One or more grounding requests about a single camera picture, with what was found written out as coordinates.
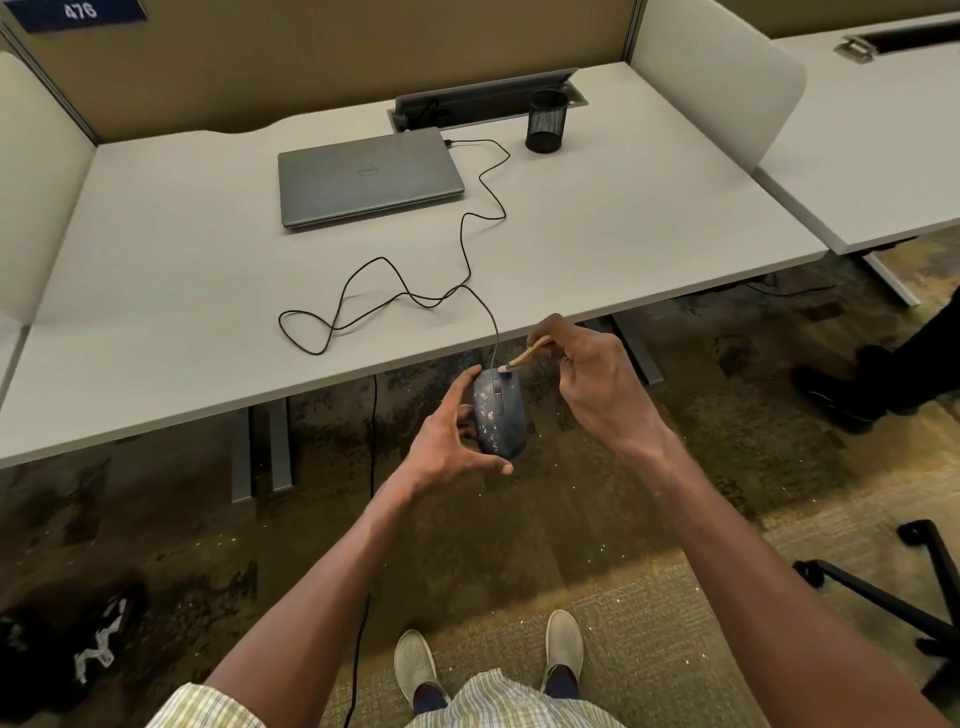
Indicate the person's right hand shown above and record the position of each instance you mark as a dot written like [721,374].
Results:
[604,390]

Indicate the person's left hand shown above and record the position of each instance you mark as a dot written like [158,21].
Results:
[439,454]

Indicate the person's left thumb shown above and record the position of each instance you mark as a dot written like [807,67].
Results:
[491,465]

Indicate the person's right thumb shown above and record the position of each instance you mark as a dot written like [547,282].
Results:
[570,367]

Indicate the dark speckled computer mouse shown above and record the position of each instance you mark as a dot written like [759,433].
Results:
[501,416]

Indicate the person's left forearm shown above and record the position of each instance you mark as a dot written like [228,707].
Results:
[315,607]

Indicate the person's right forearm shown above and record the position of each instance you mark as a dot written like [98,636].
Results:
[750,585]

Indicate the grey desk leg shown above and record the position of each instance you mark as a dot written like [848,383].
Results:
[637,349]
[260,450]

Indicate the person's right beige shoe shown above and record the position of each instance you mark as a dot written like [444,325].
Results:
[564,645]

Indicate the person's beige shoe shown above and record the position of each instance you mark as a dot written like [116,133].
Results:
[416,664]
[564,645]

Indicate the person's left beige shoe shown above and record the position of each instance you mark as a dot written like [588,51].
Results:
[416,664]

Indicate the pale checked shirt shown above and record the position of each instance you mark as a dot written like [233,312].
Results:
[510,701]

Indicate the black mesh pen holder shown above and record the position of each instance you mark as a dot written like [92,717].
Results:
[546,124]

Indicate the grey closed laptop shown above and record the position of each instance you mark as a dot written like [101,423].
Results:
[367,174]

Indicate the white desk divider panel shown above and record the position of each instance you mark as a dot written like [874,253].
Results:
[712,75]
[37,187]

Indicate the white desk leg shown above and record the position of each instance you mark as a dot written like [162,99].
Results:
[892,279]

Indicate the black office chair base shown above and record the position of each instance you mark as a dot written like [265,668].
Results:
[900,600]

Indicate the beige partition panel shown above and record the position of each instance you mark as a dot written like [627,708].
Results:
[825,11]
[300,60]

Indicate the blue sign plate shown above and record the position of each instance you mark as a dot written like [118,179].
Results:
[79,13]

